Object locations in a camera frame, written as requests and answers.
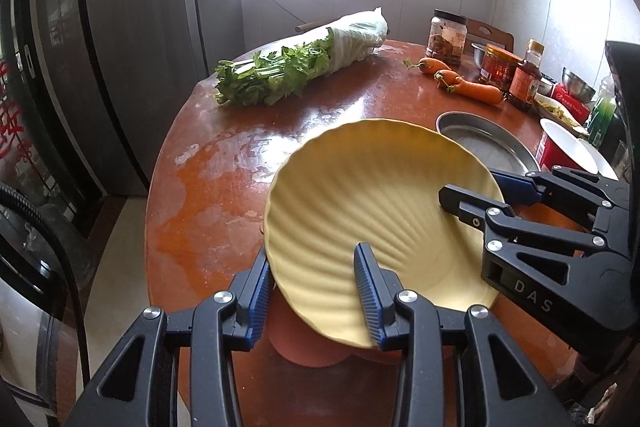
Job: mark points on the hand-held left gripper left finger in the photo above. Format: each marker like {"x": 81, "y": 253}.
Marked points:
{"x": 257, "y": 302}

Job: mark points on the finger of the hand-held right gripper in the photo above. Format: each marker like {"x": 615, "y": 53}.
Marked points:
{"x": 515, "y": 188}
{"x": 470, "y": 207}

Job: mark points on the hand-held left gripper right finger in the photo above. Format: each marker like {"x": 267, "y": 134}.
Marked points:
{"x": 367, "y": 292}

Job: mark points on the white paper bowl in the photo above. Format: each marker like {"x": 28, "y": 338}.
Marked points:
{"x": 567, "y": 144}

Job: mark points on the yellow shell-shaped plate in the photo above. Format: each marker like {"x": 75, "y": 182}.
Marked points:
{"x": 360, "y": 187}

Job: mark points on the round metal pan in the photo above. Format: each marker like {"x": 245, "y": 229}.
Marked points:
{"x": 480, "y": 139}

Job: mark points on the white dish of food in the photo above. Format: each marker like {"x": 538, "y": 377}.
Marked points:
{"x": 557, "y": 114}

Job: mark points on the red tissue pack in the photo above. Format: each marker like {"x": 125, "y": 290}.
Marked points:
{"x": 570, "y": 104}

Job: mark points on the large carrot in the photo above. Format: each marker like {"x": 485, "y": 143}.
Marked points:
{"x": 477, "y": 92}

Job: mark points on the brown sauce bottle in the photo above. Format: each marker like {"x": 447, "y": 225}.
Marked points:
{"x": 525, "y": 82}

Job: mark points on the green drink bottle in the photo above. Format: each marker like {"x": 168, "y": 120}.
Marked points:
{"x": 602, "y": 112}

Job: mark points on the red-lidded sauce jar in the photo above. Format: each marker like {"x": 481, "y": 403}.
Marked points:
{"x": 497, "y": 72}

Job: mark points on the steel bowl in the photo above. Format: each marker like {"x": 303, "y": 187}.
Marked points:
{"x": 479, "y": 54}
{"x": 577, "y": 84}

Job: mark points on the black-lidded clear jar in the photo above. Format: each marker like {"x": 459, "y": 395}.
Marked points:
{"x": 446, "y": 39}

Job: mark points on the celery in plastic bag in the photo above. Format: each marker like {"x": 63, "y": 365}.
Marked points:
{"x": 310, "y": 57}

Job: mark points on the wooden stick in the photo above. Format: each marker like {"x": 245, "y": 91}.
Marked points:
{"x": 310, "y": 25}

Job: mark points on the grey refrigerator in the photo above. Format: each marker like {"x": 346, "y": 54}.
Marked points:
{"x": 145, "y": 32}

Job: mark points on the dark glass-door cabinet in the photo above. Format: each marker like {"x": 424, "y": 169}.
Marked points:
{"x": 45, "y": 82}

